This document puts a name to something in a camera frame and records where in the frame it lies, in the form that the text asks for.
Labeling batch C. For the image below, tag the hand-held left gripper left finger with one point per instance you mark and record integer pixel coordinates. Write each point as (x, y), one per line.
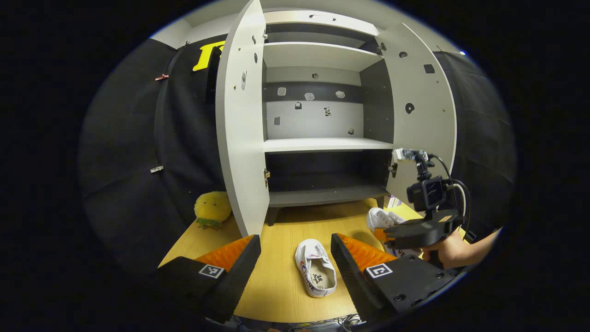
(235, 286)

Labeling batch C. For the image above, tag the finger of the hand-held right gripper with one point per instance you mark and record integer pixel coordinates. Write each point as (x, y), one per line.
(380, 234)

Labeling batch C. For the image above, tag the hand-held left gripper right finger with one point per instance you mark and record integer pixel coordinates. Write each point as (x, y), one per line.
(352, 286)

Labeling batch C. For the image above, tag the white canvas shoe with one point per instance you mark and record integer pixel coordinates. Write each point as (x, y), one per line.
(380, 218)
(315, 267)

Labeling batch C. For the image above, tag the white shoe cabinet door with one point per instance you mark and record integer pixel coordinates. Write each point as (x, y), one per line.
(242, 138)
(424, 115)

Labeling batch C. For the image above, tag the white grey shoe cabinet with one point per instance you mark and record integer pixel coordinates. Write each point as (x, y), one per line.
(322, 120)

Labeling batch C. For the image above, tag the yellow plush toy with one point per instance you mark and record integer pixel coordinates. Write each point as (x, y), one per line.
(212, 210)

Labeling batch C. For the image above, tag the silver clip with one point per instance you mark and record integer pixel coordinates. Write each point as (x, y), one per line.
(156, 169)

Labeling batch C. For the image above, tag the red clip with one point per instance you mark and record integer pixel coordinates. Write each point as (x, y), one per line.
(161, 77)

